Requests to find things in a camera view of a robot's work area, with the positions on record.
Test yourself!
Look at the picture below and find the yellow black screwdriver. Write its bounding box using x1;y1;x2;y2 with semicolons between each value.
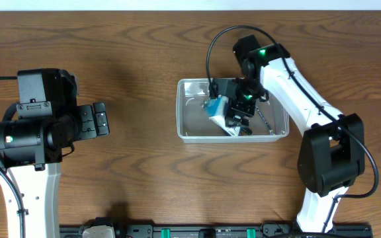
223;126;253;136

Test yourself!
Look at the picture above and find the clear plastic container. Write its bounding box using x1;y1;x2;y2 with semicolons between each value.
176;78;290;143

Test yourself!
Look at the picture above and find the silver combination wrench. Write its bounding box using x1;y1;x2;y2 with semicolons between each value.
255;105;275;135

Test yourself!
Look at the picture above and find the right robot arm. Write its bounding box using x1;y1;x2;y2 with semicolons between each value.
226;35;365;233

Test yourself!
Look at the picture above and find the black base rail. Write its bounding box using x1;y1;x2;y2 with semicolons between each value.
60;218;374;238

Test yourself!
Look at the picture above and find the blue white small box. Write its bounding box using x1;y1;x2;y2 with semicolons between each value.
202;96;241;136

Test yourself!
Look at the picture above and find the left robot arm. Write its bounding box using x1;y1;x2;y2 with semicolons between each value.
0;102;110;237

